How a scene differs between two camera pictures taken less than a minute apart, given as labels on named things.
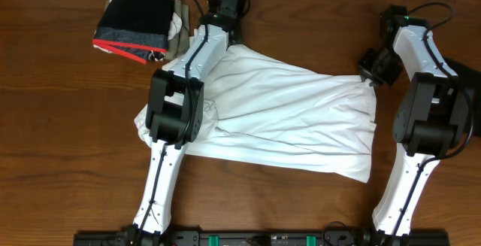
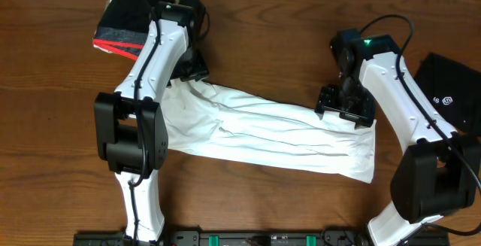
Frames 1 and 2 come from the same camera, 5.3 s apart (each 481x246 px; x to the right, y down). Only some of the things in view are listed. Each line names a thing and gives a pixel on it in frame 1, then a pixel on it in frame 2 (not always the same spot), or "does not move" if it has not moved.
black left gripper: [234, 25] → [198, 70]
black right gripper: [365, 71] → [364, 115]
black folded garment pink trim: [136, 22] does not move
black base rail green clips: [338, 237] does not move
